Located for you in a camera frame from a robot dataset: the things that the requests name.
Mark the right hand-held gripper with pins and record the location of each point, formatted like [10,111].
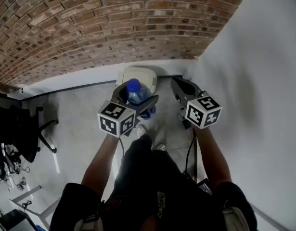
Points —
[203,112]

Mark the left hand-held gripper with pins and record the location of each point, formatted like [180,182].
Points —
[114,119]

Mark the clear bottle with blue cap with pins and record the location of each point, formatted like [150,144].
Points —
[137,94]

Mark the beige pedal trash bin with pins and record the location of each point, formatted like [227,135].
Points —
[147,77]

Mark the person's left forearm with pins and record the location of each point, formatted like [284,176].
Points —
[99,165]

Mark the person's right forearm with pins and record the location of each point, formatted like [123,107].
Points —
[215,157]

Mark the person's left white shoe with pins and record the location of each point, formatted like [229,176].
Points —
[141,131]

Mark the person's white shoe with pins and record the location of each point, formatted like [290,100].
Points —
[141,131]
[159,147]

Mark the person's right white shoe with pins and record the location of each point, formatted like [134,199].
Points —
[159,147]

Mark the person's black trousers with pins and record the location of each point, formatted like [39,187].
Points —
[143,162]

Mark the black swivel chair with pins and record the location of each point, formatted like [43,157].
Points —
[22,129]

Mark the person's black shirt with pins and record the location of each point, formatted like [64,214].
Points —
[186,208]

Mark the white frame desk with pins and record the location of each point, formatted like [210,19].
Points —
[29,201]

